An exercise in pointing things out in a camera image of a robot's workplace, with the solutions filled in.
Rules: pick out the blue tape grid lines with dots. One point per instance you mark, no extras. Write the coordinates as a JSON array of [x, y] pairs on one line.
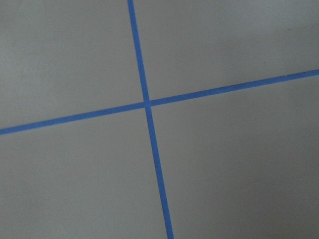
[[159, 119]]

